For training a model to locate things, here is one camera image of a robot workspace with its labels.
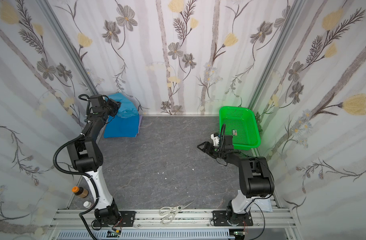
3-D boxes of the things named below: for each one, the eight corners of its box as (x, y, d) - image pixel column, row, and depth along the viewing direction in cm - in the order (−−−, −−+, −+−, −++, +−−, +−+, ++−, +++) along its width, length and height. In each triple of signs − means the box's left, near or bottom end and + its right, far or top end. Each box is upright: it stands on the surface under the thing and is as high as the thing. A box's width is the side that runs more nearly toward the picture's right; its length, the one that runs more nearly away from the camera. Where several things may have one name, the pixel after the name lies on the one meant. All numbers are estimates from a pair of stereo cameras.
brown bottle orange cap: (81, 198, 83) (70, 193, 75) (82, 192, 85) (72, 187, 77) (88, 197, 83) (78, 191, 75) (89, 191, 85) (79, 185, 77)
